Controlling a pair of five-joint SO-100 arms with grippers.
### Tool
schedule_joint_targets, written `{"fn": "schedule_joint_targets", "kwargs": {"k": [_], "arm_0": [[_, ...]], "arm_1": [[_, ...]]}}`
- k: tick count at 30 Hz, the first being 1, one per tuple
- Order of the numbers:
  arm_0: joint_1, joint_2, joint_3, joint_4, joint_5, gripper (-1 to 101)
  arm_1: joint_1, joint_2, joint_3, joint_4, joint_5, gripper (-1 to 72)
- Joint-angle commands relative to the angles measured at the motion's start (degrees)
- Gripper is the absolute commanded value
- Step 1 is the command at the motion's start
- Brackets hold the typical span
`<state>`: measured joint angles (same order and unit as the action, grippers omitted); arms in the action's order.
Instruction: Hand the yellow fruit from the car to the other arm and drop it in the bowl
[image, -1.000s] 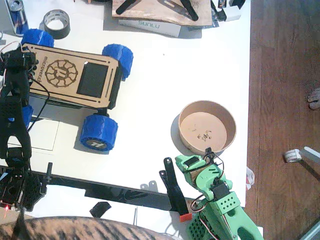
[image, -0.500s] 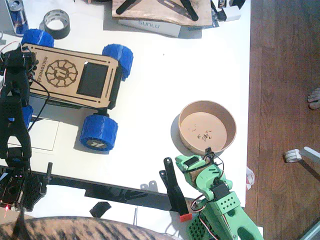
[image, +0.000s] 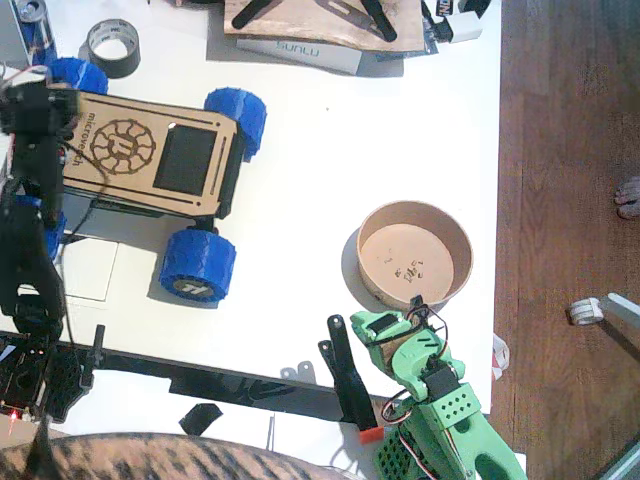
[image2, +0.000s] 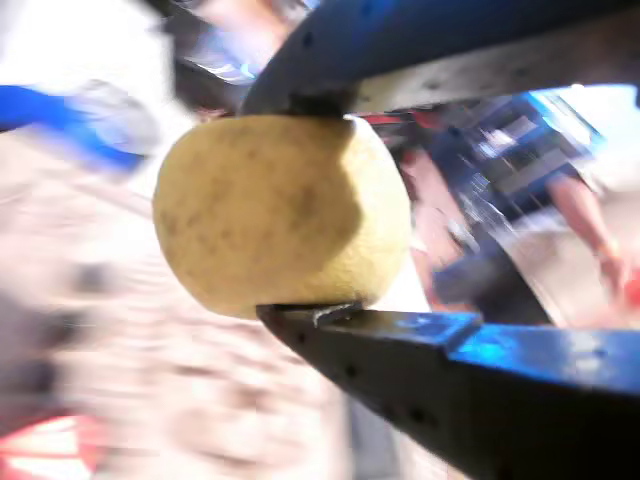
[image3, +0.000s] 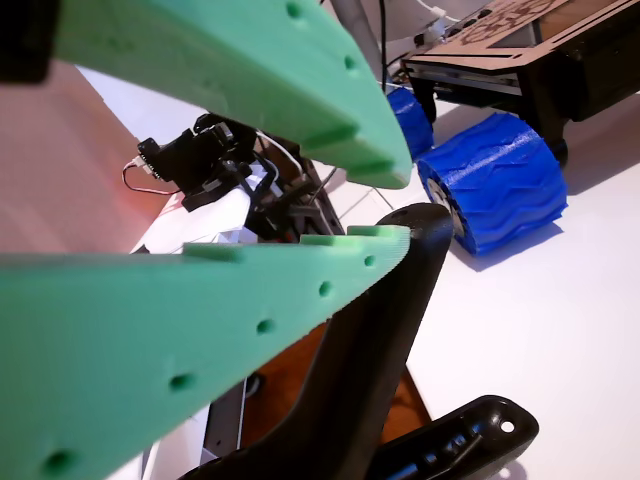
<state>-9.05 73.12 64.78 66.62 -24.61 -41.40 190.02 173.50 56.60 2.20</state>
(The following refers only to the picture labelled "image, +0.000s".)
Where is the dark green perforated arm base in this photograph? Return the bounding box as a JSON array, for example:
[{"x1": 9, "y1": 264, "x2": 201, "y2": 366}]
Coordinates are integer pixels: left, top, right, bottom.
[{"x1": 372, "y1": 424, "x2": 426, "y2": 480}]

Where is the black perforated arm base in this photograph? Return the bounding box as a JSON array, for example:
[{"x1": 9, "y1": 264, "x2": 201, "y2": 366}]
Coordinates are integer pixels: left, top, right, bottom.
[{"x1": 0, "y1": 339, "x2": 84, "y2": 425}]

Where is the brown paper bowl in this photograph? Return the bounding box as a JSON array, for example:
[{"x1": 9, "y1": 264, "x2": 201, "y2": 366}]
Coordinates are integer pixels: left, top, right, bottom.
[{"x1": 356, "y1": 199, "x2": 475, "y2": 312}]

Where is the blue rover wheel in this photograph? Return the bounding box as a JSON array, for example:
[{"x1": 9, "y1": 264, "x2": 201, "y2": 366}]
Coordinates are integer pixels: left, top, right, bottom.
[
  {"x1": 47, "y1": 57, "x2": 110, "y2": 96},
  {"x1": 158, "y1": 227, "x2": 237, "y2": 307},
  {"x1": 203, "y1": 87, "x2": 268, "y2": 162},
  {"x1": 14, "y1": 194, "x2": 68, "y2": 261}
]

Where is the black clamp with red tip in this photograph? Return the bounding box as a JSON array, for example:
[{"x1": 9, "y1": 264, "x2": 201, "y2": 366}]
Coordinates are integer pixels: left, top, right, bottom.
[{"x1": 318, "y1": 313, "x2": 386, "y2": 445}]

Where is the blue silver drink can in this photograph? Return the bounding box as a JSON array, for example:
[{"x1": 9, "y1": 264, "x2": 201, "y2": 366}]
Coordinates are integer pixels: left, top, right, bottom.
[{"x1": 12, "y1": 0, "x2": 57, "y2": 65}]

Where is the white red plastic bag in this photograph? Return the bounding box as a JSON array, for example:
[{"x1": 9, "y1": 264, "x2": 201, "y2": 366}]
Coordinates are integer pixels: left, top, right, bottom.
[{"x1": 492, "y1": 333, "x2": 511, "y2": 384}]

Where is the white paper sheet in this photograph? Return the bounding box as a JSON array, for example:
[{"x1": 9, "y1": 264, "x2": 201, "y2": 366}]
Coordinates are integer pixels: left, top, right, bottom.
[{"x1": 59, "y1": 238, "x2": 121, "y2": 305}]

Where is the black tape scrap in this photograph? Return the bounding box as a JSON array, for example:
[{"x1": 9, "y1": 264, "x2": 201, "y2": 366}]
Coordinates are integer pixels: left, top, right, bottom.
[{"x1": 178, "y1": 402, "x2": 224, "y2": 437}]

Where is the white tape roll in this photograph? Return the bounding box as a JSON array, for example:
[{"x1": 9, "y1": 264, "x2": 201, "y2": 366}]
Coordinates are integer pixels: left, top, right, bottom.
[{"x1": 567, "y1": 298, "x2": 605, "y2": 327}]

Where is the black clamp jaw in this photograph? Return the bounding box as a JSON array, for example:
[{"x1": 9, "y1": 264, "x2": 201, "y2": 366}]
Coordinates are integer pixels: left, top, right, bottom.
[
  {"x1": 359, "y1": 0, "x2": 399, "y2": 44},
  {"x1": 230, "y1": 0, "x2": 286, "y2": 30}
]

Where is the long black bar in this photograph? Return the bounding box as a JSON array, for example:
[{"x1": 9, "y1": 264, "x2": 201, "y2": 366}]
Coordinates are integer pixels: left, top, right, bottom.
[{"x1": 64, "y1": 342, "x2": 361, "y2": 424}]

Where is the pale grey bar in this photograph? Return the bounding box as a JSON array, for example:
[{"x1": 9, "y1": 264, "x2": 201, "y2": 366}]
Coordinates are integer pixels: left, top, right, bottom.
[{"x1": 599, "y1": 292, "x2": 640, "y2": 326}]

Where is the white Sunlu box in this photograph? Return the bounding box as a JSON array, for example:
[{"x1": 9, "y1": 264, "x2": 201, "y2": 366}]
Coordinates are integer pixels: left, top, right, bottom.
[{"x1": 234, "y1": 37, "x2": 364, "y2": 77}]

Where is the striped brown fabric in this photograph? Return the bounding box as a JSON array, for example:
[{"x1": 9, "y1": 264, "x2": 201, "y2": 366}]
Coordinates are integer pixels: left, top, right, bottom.
[{"x1": 0, "y1": 432, "x2": 361, "y2": 480}]

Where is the brown wooden board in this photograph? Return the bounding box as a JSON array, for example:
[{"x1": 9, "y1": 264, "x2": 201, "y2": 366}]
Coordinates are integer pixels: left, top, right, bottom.
[{"x1": 223, "y1": 0, "x2": 426, "y2": 54}]

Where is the bare foot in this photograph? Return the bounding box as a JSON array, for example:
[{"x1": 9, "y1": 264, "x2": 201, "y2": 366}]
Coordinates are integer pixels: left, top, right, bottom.
[{"x1": 613, "y1": 175, "x2": 640, "y2": 219}]

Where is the small white box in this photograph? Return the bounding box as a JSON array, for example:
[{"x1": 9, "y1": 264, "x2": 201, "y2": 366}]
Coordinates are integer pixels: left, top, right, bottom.
[{"x1": 442, "y1": 10, "x2": 485, "y2": 45}]

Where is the black angular object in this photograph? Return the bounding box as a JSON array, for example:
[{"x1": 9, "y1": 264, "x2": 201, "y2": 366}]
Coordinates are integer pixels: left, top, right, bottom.
[{"x1": 457, "y1": 0, "x2": 494, "y2": 20}]

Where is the white red servo cable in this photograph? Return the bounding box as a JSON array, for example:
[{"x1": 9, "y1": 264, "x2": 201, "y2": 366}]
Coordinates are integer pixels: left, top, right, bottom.
[{"x1": 0, "y1": 63, "x2": 51, "y2": 90}]

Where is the thin black cable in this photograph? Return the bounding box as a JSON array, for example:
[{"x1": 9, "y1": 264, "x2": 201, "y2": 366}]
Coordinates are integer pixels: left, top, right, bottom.
[{"x1": 62, "y1": 139, "x2": 110, "y2": 244}]

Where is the grey duct tape roll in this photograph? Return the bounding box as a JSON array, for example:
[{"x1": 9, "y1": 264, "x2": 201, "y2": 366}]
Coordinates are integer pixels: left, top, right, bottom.
[{"x1": 85, "y1": 18, "x2": 142, "y2": 80}]

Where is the grey metal bracket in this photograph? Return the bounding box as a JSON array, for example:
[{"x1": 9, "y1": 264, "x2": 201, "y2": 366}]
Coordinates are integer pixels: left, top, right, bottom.
[{"x1": 279, "y1": 360, "x2": 319, "y2": 386}]

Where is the white red black arm cable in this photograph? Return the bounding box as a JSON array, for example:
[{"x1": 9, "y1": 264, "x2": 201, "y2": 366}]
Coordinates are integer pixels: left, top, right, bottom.
[{"x1": 380, "y1": 387, "x2": 436, "y2": 480}]

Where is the pale grey frame edge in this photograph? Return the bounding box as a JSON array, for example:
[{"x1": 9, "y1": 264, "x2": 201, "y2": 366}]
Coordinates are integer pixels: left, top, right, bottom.
[{"x1": 597, "y1": 439, "x2": 640, "y2": 480}]

